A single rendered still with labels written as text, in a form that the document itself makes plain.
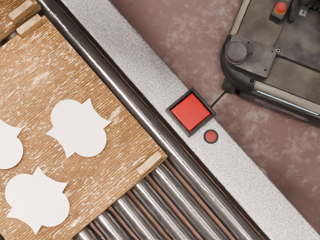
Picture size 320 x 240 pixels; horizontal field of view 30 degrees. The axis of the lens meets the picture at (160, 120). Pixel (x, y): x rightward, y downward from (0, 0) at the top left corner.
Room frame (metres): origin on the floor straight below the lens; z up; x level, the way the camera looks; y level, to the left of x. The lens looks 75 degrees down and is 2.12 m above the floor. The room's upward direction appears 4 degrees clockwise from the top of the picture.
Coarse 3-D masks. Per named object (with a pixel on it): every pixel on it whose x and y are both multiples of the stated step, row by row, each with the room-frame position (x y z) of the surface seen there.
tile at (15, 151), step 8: (0, 120) 0.30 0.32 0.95; (0, 128) 0.28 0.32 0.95; (8, 128) 0.28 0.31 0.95; (16, 128) 0.29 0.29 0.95; (0, 136) 0.27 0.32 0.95; (8, 136) 0.27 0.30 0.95; (16, 136) 0.27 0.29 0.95; (0, 144) 0.25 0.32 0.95; (8, 144) 0.25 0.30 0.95; (16, 144) 0.25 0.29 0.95; (0, 152) 0.23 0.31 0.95; (8, 152) 0.23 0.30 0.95; (16, 152) 0.24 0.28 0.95; (0, 160) 0.22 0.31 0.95; (8, 160) 0.22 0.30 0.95; (16, 160) 0.22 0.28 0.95; (0, 168) 0.20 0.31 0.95; (8, 168) 0.20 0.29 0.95
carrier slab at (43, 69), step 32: (32, 32) 0.50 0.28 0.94; (0, 64) 0.42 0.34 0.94; (32, 64) 0.43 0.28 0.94; (64, 64) 0.43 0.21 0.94; (0, 96) 0.35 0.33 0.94; (32, 96) 0.36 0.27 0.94; (64, 96) 0.36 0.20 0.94; (96, 96) 0.37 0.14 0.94; (32, 128) 0.29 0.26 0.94; (128, 128) 0.30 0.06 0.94; (32, 160) 0.22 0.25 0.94; (64, 160) 0.23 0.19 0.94; (96, 160) 0.23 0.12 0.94; (128, 160) 0.24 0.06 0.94; (160, 160) 0.24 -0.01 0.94; (0, 192) 0.16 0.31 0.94; (64, 192) 0.16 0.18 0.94; (96, 192) 0.17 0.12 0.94; (0, 224) 0.09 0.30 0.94; (64, 224) 0.10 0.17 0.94
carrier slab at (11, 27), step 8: (0, 0) 0.57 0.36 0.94; (8, 0) 0.57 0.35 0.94; (16, 0) 0.57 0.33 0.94; (24, 0) 0.57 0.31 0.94; (32, 0) 0.58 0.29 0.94; (0, 8) 0.55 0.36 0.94; (8, 8) 0.55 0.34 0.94; (40, 8) 0.56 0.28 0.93; (0, 16) 0.53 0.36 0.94; (8, 16) 0.53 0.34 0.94; (0, 24) 0.51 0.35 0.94; (8, 24) 0.52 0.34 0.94; (16, 24) 0.52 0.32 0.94; (0, 32) 0.50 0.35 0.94; (8, 32) 0.50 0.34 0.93; (0, 40) 0.48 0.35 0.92
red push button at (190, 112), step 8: (192, 96) 0.38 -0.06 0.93; (184, 104) 0.37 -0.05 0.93; (192, 104) 0.37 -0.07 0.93; (200, 104) 0.37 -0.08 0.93; (176, 112) 0.35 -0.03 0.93; (184, 112) 0.35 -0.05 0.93; (192, 112) 0.35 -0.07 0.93; (200, 112) 0.35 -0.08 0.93; (208, 112) 0.35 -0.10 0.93; (184, 120) 0.33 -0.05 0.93; (192, 120) 0.33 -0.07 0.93; (200, 120) 0.33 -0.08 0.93; (192, 128) 0.32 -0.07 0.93
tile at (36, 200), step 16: (16, 176) 0.19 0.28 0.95; (32, 176) 0.19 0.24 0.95; (16, 192) 0.16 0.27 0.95; (32, 192) 0.16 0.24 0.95; (48, 192) 0.16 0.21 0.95; (16, 208) 0.13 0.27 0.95; (32, 208) 0.13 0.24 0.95; (48, 208) 0.13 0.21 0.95; (64, 208) 0.13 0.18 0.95; (32, 224) 0.10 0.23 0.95; (48, 224) 0.10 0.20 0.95
